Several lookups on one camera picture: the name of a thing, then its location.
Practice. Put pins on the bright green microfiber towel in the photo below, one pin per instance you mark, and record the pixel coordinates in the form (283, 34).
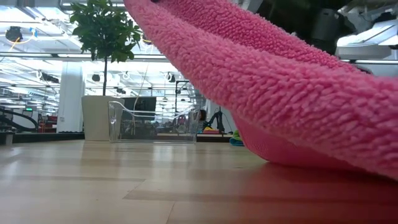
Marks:
(237, 134)

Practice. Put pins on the blue microfiber towel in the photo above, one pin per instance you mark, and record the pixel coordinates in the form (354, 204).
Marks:
(235, 142)

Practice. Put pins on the pink microfiber towel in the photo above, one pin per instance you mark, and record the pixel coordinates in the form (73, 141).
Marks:
(280, 93)

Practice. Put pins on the black background robot arm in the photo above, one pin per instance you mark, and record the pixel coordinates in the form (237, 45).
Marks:
(217, 119)

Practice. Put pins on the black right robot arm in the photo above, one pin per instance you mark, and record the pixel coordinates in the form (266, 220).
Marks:
(289, 18)

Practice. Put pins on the clear plastic bin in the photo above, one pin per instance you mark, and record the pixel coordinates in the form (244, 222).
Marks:
(149, 127)

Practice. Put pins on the black background monitor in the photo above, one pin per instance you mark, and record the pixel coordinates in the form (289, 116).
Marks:
(143, 105)

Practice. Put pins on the green plant in white pot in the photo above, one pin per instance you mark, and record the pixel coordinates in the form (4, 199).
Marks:
(102, 31)

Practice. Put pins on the white pillar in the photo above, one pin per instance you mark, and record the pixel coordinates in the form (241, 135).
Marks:
(71, 99)

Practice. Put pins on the black ceiling lamp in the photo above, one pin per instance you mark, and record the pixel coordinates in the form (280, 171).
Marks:
(14, 33)

